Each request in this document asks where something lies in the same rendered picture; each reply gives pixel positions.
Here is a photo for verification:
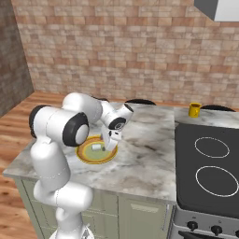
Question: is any grey range hood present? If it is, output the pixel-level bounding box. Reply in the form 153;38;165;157
193;0;239;23

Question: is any silver oven front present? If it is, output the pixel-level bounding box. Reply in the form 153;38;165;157
168;204;239;239

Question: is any black oven handle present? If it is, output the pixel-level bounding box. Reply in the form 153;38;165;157
177;231;239;239

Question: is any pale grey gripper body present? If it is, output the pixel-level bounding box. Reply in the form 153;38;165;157
103;130;120;152

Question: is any black hob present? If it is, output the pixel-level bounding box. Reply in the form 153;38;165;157
174;122;239;219

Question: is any black stool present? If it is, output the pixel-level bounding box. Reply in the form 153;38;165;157
124;98;157;106
92;96;109;103
200;105;236;113

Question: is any green cupboard handle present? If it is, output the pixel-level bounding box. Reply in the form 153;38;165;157
130;203;161;215

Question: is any yellow plate with green centre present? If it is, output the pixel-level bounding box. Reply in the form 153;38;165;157
75;134;119;165

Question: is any yellow mug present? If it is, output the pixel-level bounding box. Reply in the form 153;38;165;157
188;102;202;119

